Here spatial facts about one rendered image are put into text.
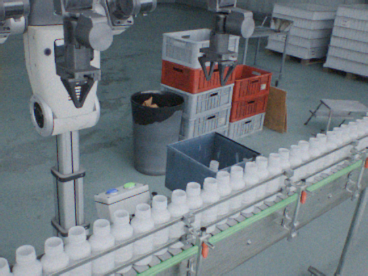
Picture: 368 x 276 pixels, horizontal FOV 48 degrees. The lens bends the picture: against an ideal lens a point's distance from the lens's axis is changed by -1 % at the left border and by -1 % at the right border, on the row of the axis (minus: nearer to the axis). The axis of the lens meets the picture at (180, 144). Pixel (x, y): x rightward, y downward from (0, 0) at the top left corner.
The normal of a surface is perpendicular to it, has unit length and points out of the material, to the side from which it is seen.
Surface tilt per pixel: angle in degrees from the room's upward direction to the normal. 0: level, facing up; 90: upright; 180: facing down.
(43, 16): 90
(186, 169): 90
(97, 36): 89
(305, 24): 90
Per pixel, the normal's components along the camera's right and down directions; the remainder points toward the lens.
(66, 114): 0.65, 0.36
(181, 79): -0.67, 0.26
